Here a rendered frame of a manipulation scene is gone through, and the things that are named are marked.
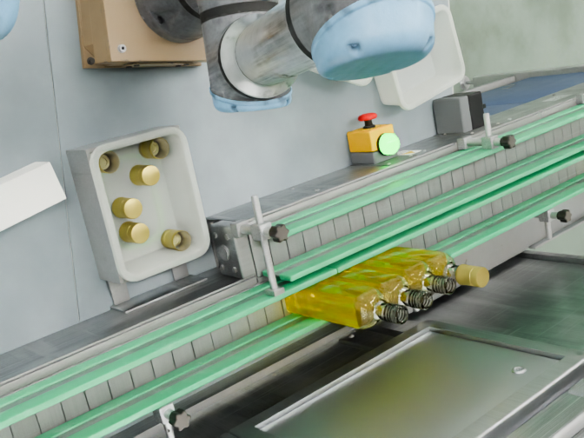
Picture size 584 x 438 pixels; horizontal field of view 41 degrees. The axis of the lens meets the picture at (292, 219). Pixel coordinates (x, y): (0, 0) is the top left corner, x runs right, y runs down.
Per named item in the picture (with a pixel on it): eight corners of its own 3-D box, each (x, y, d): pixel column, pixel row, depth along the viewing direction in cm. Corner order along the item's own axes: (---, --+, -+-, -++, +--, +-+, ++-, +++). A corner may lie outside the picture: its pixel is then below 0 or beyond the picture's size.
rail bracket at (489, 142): (454, 151, 165) (507, 150, 155) (449, 116, 163) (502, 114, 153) (466, 146, 167) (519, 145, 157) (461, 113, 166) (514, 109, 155)
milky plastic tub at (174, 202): (100, 281, 130) (123, 287, 123) (64, 149, 125) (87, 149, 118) (187, 248, 140) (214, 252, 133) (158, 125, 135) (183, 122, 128)
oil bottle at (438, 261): (355, 279, 149) (442, 294, 132) (350, 251, 148) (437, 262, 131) (376, 269, 152) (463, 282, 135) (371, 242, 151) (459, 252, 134)
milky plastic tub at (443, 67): (351, 38, 164) (381, 33, 157) (418, 7, 176) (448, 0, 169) (374, 116, 169) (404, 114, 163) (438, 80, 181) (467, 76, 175)
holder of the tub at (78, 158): (108, 309, 131) (129, 316, 125) (65, 150, 125) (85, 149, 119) (192, 275, 141) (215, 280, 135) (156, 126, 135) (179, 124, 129)
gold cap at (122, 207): (109, 200, 128) (121, 202, 125) (127, 194, 130) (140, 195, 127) (115, 221, 129) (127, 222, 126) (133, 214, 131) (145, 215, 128)
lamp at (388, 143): (378, 157, 158) (388, 157, 156) (374, 136, 157) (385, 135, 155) (393, 152, 161) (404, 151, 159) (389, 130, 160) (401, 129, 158)
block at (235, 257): (217, 276, 137) (241, 281, 131) (206, 225, 135) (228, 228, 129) (234, 269, 139) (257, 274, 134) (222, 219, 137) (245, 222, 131)
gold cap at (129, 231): (116, 224, 129) (128, 226, 126) (135, 218, 131) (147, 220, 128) (121, 244, 130) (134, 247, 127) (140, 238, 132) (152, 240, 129)
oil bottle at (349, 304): (286, 313, 139) (370, 334, 122) (280, 283, 137) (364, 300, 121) (310, 301, 142) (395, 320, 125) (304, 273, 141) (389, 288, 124)
